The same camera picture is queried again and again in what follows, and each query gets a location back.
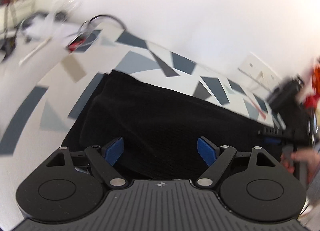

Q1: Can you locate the black corduroy garment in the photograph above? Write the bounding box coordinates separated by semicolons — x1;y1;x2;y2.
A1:
62;71;281;180

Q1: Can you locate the person's right hand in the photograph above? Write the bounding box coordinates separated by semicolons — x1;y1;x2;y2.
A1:
280;148;319;183

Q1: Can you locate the red orange object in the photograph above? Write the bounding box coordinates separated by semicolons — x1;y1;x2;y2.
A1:
303;58;320;110

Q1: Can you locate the geometric patterned table cloth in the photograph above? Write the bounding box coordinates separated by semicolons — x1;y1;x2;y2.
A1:
1;24;284;230

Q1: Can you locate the white wall socket panel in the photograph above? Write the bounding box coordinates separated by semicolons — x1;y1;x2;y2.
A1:
238;52;282;91

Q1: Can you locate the black cable on table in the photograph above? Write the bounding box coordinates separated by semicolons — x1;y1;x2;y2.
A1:
76;14;127;46

